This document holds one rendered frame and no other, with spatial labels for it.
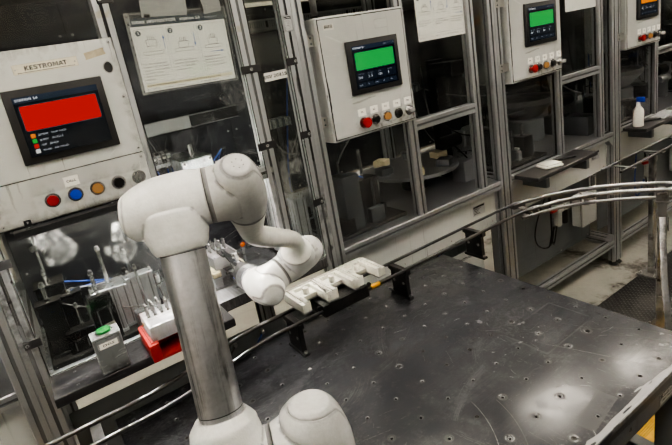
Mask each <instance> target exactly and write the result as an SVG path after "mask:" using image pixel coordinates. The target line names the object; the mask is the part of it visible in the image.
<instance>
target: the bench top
mask: <svg viewBox="0 0 672 445"><path fill-rule="evenodd" d="M410 272H411V274H410V275H409V282H410V289H411V295H413V296H414V299H412V300H408V299H406V298H404V297H401V296H399V295H397V294H395V293H393V292H392V291H391V290H392V289H393V283H392V280H391V281H389V282H387V283H385V284H383V285H381V286H379V287H377V288H375V289H373V290H371V291H369V295H370V296H368V297H366V298H364V299H362V300H360V301H358V302H356V303H354V304H352V305H350V306H348V307H346V308H344V309H342V310H340V311H339V312H337V313H335V314H333V315H331V316H329V317H327V318H325V317H324V316H320V317H318V318H316V319H314V320H312V321H310V322H308V323H306V324H304V329H303V333H304V338H305V342H306V347H307V351H308V352H310V355H309V356H308V357H306V358H304V357H303V356H302V355H301V354H300V353H298V352H297V351H296V350H295V349H293V348H292V347H291V346H290V345H289V342H290V338H289V333H286V334H284V335H282V336H280V337H278V338H276V339H274V340H272V341H270V342H268V343H266V344H264V345H262V346H260V347H258V348H257V349H255V350H254V351H252V352H251V353H249V354H248V355H246V356H245V357H244V358H242V359H241V360H239V361H238V362H236V363H235V364H234V369H235V373H236V377H237V381H238V385H239V389H240V394H241V398H242V402H243V403H245V404H246V405H248V406H250V407H251V408H252V409H254V410H255V411H256V413H257V416H258V418H259V420H260V421H261V424H262V425H263V424H267V423H269V422H271V421H272V420H273V419H275V418H276V417H277V416H278V415H279V413H280V410H281V409H282V407H283V406H284V405H285V403H286V402H287V401H288V400H289V399H290V398H291V397H292V396H294V395H296V394H298V393H300V392H302V391H304V390H309V389H318V390H321V391H324V392H326V393H328V394H330V395H331V396H332V397H333V398H334V399H335V400H336V401H337V402H338V404H339V405H340V407H341V408H342V410H343V412H344V413H345V415H346V417H347V419H348V421H349V423H350V426H351V429H352V432H353V436H354V440H355V445H609V444H610V443H611V442H612V441H613V440H614V439H615V438H616V437H617V436H618V435H619V434H620V433H621V432H622V431H623V430H624V429H625V428H626V427H627V426H628V425H629V424H630V423H631V422H632V421H633V420H634V419H635V418H636V417H637V416H638V415H639V414H640V413H641V412H642V411H643V410H644V409H645V408H646V407H647V406H648V405H649V404H650V403H651V402H652V401H653V400H654V398H655V397H656V396H657V395H658V394H659V393H660V392H661V391H662V390H663V389H664V388H665V387H666V386H667V385H668V384H669V383H670V382H671V381H672V331H670V330H667V329H664V328H661V327H658V326H655V325H652V324H649V323H646V322H643V321H639V320H636V319H634V318H631V317H628V316H625V315H622V314H619V313H616V312H613V311H609V310H607V309H604V308H601V307H598V306H595V305H592V304H589V303H586V302H583V301H580V300H577V299H574V298H571V297H568V296H565V295H562V294H559V293H556V292H553V291H550V290H547V289H544V288H542V287H539V286H535V285H532V284H530V283H527V282H524V281H521V280H518V279H515V278H512V277H509V276H506V275H503V274H500V273H497V272H494V271H491V270H488V269H485V268H482V267H479V266H476V265H473V264H470V263H467V262H464V261H461V260H458V259H455V258H452V257H449V256H446V255H441V256H439V257H437V258H435V259H433V260H431V261H429V262H427V263H425V264H423V265H421V266H419V267H417V268H415V269H413V270H411V271H410ZM522 287H525V288H526V289H524V290H522V289H521V288H522ZM509 320H513V321H514V322H513V323H510V322H509ZM585 329H589V330H590V332H585ZM467 348H472V351H468V350H467ZM190 389H191V386H190V382H189V383H187V384H185V385H183V386H181V387H179V388H177V389H175V390H173V391H171V392H169V393H167V394H165V395H163V396H161V397H159V398H157V399H155V400H153V401H152V402H150V403H148V404H146V405H144V406H142V407H140V408H138V409H136V410H134V411H132V412H130V413H128V414H126V415H124V416H122V417H120V418H118V419H116V420H115V423H116V426H117V428H118V430H119V429H121V428H123V427H125V426H127V425H129V424H131V423H133V422H135V421H137V420H139V419H141V418H142V417H144V416H146V415H148V414H150V413H152V412H154V411H156V410H157V409H159V408H161V407H163V406H164V405H166V404H168V403H169V402H171V401H173V400H174V399H176V398H178V397H179V396H181V395H182V394H184V393H185V392H187V391H188V390H190ZM197 419H198V415H197V411H196V407H195V403H194V399H193V394H191V395H189V396H188V397H186V398H185V399H183V400H182V401H180V402H179V403H177V404H175V405H174V406H172V407H171V408H169V409H167V410H166V411H164V412H162V413H160V414H159V415H157V416H155V417H153V418H151V419H149V420H148V421H146V422H144V423H142V424H140V425H138V426H136V427H134V428H132V429H130V430H128V431H127V432H125V433H123V434H121V435H120V436H121V439H122V442H123V444H124V445H190V438H189V435H190V432H191V430H192V427H193V425H194V423H195V421H196V420H197Z"/></svg>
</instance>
